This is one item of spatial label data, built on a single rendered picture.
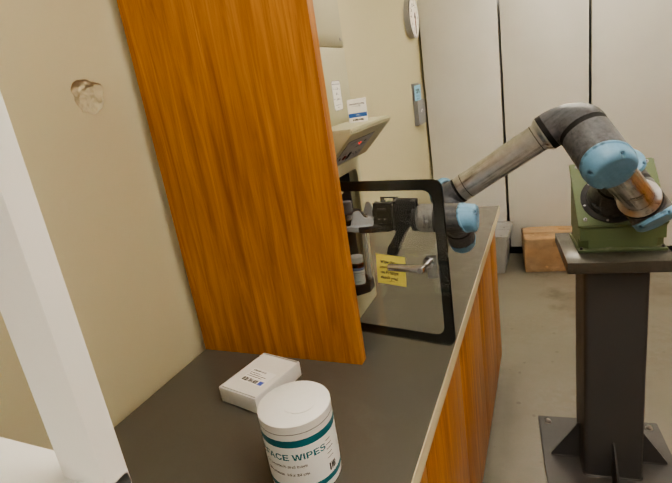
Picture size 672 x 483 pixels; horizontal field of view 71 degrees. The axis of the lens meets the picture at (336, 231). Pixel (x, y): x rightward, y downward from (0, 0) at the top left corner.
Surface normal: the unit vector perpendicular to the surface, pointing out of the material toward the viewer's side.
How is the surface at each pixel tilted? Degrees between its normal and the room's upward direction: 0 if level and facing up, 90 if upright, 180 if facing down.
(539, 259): 94
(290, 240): 90
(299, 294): 90
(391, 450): 0
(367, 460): 0
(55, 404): 90
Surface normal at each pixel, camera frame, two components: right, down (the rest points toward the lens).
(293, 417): -0.15, -0.95
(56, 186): 0.91, -0.02
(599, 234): -0.29, 0.31
